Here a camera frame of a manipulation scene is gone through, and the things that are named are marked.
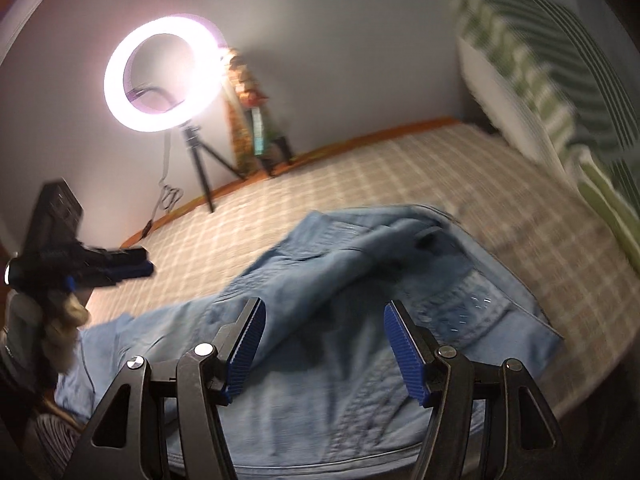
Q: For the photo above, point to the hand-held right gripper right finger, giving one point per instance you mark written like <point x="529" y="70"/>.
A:
<point x="407" y="355"/>

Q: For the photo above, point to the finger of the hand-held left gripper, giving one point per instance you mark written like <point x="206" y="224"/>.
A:
<point x="127" y="275"/>
<point x="131" y="255"/>

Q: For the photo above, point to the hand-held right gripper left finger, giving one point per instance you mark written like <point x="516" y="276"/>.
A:
<point x="247" y="345"/>

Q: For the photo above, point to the light blue denim pants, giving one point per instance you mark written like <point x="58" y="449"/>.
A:
<point x="325" y="385"/>

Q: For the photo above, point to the person's left hand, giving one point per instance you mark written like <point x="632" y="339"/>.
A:
<point x="67" y="322"/>

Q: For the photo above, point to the black tripod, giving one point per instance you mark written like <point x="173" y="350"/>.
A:
<point x="192" y="145"/>

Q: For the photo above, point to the beige checkered bed blanket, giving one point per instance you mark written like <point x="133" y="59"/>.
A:
<point x="350" y="185"/>

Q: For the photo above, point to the person's striped clothing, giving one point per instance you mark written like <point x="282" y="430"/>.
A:
<point x="50" y="440"/>

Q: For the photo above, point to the colourful hanging cloths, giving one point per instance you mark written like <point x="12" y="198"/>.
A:
<point x="245" y="110"/>

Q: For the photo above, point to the green white striped throw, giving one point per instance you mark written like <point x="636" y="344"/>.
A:
<point x="510" y="60"/>

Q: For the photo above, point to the wooden bed frame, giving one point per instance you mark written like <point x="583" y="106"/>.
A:
<point x="350" y="142"/>

